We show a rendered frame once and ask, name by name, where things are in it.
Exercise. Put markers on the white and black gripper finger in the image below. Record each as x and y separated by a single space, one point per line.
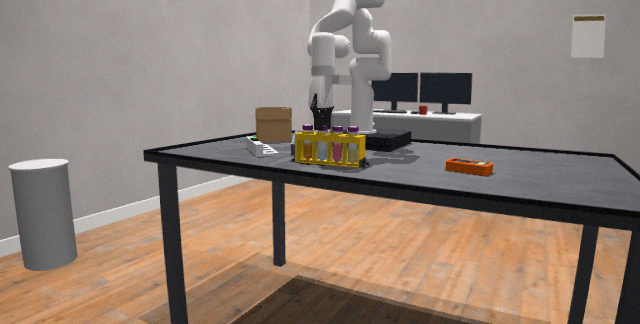
327 116
318 120

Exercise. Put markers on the brown cardboard box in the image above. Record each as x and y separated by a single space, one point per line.
275 124

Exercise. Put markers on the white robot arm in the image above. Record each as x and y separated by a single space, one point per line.
325 47

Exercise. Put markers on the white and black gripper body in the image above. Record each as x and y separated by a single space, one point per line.
325 90

